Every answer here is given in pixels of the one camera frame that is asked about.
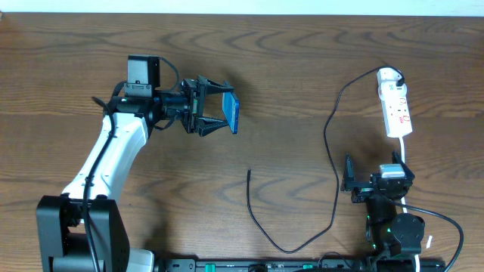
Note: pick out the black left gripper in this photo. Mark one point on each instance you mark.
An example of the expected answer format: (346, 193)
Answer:
(193, 106)

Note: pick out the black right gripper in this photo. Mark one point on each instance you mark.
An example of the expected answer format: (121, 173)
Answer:
(370, 189)

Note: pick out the blue Samsung Galaxy smartphone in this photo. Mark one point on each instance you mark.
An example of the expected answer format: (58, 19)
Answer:
(231, 108)

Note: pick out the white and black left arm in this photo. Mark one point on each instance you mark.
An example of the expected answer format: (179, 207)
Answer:
(81, 229)

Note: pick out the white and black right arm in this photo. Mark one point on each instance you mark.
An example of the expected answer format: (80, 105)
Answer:
(396, 237)

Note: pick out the white power strip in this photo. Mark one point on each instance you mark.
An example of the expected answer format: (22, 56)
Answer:
(392, 92)

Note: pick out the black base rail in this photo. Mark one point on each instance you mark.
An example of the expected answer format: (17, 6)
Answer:
(326, 264)

